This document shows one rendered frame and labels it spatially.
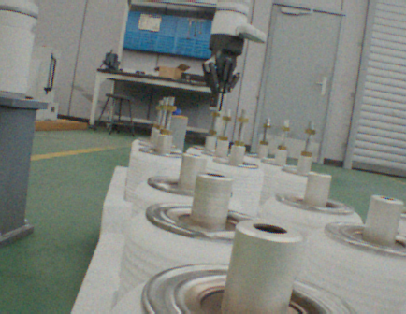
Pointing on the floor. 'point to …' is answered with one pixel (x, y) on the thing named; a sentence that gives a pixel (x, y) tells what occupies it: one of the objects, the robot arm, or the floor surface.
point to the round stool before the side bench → (119, 112)
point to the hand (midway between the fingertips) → (217, 101)
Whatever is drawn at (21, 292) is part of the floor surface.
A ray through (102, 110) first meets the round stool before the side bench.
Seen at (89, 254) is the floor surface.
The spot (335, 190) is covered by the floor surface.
